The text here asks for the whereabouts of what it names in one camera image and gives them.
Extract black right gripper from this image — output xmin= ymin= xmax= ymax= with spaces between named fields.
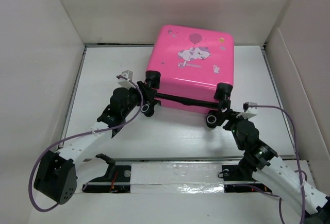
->
xmin=216 ymin=108 xmax=250 ymax=150

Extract pink hard-shell suitcase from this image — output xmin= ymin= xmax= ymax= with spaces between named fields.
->
xmin=144 ymin=25 xmax=235 ymax=129

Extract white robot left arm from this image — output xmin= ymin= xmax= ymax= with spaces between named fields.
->
xmin=28 ymin=76 xmax=159 ymax=212

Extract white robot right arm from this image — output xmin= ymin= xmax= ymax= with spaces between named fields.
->
xmin=217 ymin=102 xmax=329 ymax=223

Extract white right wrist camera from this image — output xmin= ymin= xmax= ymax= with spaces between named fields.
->
xmin=236 ymin=102 xmax=258 ymax=119

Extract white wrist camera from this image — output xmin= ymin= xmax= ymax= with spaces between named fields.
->
xmin=117 ymin=70 xmax=134 ymax=89
xmin=236 ymin=102 xmax=258 ymax=119

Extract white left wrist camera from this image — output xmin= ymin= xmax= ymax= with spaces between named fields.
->
xmin=117 ymin=70 xmax=134 ymax=89

